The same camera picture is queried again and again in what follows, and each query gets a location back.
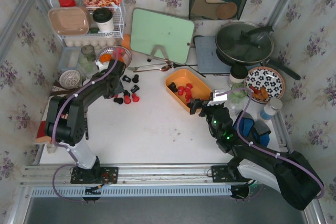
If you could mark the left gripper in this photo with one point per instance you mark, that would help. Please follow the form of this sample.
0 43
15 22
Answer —
117 67

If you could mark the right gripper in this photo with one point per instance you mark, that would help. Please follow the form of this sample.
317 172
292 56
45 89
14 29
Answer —
202 107

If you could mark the red capsule cluster piece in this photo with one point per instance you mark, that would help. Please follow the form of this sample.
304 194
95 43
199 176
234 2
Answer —
188 95

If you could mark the red capsule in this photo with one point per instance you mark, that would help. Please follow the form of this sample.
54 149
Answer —
135 98
188 87
127 99

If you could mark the red capsule number two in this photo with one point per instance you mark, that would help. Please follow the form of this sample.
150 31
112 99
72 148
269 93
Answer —
181 90

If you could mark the black capsule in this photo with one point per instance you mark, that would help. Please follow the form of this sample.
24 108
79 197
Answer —
135 79
172 87
135 88
126 93
118 100

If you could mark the orange storage basket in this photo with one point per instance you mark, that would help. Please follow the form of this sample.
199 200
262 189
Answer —
183 76

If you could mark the grey blue cloth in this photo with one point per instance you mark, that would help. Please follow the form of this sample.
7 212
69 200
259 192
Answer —
256 128

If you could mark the clear glass cup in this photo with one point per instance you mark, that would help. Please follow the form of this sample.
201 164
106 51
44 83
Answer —
235 106

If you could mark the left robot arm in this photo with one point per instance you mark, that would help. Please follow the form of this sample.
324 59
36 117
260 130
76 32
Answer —
65 122

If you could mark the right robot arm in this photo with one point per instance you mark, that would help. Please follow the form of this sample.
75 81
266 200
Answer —
288 173

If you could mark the black capsule number four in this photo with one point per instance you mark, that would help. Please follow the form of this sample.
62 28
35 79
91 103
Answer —
126 79

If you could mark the fruit bowl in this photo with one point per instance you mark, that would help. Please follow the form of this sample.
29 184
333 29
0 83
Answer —
111 52

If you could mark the silver fork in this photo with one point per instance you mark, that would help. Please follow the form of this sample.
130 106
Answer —
144 66

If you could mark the egg carton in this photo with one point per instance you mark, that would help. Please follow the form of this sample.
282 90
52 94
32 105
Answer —
96 43

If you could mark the dark glass cup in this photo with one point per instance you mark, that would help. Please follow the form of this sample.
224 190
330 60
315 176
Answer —
88 52

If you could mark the grey induction cooker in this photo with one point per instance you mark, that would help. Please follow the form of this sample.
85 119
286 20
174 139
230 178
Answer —
206 55

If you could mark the copper spoon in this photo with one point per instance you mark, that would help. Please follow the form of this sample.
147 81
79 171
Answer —
162 69

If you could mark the white small strainer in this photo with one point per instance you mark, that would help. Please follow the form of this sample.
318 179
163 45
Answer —
70 79

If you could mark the blue plastic container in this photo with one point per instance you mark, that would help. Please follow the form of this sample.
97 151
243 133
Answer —
69 59

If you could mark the green cutting board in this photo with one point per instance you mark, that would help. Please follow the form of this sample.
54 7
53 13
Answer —
150 28

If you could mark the paper cup black lid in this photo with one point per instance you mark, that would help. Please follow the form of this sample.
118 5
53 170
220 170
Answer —
237 74

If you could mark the white black lid cup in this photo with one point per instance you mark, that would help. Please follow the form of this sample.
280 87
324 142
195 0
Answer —
104 19

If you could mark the beige rectangular tray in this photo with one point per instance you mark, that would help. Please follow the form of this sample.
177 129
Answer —
70 21

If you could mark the floral patterned plate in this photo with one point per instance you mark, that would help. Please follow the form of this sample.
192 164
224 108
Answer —
265 83

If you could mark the white blue bottle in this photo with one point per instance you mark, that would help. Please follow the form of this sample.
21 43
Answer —
270 109

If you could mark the black pan with lid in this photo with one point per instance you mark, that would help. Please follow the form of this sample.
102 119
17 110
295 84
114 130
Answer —
247 44

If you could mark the red lid jar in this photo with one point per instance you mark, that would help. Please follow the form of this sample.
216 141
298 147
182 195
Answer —
67 3

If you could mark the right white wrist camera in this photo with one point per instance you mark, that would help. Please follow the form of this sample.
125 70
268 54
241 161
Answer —
218 97

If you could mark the white wire rack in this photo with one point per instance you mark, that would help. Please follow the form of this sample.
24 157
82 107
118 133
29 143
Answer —
118 20

